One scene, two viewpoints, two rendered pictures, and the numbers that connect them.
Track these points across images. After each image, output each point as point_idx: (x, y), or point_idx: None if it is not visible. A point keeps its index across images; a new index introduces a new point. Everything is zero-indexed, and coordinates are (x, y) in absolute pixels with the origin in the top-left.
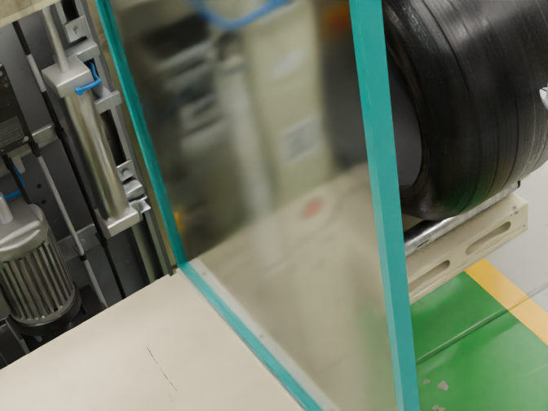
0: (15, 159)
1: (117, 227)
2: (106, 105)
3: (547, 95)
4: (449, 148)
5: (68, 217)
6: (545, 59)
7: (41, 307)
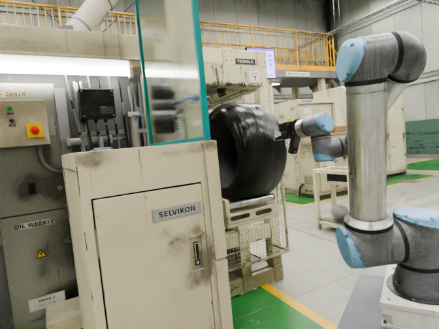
0: (110, 136)
1: None
2: (142, 130)
3: (274, 136)
4: (244, 150)
5: None
6: (274, 130)
7: None
